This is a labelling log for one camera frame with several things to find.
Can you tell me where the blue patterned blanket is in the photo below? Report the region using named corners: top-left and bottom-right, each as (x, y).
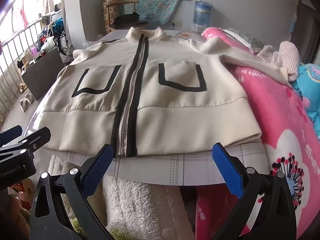
top-left (291, 64), bottom-right (320, 123)

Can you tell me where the grey pillow with lace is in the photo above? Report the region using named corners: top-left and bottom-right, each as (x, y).
top-left (222, 29), bottom-right (265, 53)

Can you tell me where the orange patterned chair cushion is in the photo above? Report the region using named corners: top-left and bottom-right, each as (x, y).
top-left (103, 5), bottom-right (117, 28)

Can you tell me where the pink floral blanket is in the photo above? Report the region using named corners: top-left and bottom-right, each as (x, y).
top-left (195, 27), bottom-right (320, 240)

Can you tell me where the teal floral wall cloth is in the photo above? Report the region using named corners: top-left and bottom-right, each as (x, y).
top-left (101, 0), bottom-right (192, 25)

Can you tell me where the grey board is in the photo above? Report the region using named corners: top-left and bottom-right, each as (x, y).
top-left (21, 47), bottom-right (65, 100)

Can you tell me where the pink hanging garment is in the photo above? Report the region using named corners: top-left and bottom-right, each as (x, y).
top-left (12, 1), bottom-right (29, 27)

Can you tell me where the blue water bottle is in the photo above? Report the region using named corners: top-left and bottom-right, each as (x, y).
top-left (193, 0), bottom-right (212, 28)

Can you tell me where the dark wooden door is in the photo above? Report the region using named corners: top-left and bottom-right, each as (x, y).
top-left (296, 0), bottom-right (320, 64)

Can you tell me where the black bag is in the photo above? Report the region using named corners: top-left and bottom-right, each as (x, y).
top-left (114, 12), bottom-right (140, 24)

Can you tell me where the metal window railing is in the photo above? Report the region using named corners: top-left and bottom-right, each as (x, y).
top-left (0, 21), bottom-right (43, 123)

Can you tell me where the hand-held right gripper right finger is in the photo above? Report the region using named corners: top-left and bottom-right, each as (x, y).
top-left (212, 142), bottom-right (299, 240)

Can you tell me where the beige jacket with black trim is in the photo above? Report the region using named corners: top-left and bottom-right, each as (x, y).
top-left (42, 27), bottom-right (292, 158)

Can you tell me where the pink checked cloth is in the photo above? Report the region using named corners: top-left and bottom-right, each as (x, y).
top-left (257, 41), bottom-right (300, 80)

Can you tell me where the pile of colourful clothes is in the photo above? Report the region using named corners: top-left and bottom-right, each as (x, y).
top-left (36, 15), bottom-right (68, 55)

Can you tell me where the wooden chair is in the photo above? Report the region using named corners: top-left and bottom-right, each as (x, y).
top-left (102, 0), bottom-right (148, 34)

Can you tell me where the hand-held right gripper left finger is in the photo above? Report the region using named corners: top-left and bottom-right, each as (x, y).
top-left (29, 144), bottom-right (115, 240)

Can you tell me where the white fluffy blanket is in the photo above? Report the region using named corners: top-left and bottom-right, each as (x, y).
top-left (47, 155), bottom-right (198, 240)

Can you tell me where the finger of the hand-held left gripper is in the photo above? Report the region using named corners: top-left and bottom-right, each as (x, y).
top-left (0, 125), bottom-right (23, 147)
top-left (0, 127), bottom-right (52, 159)

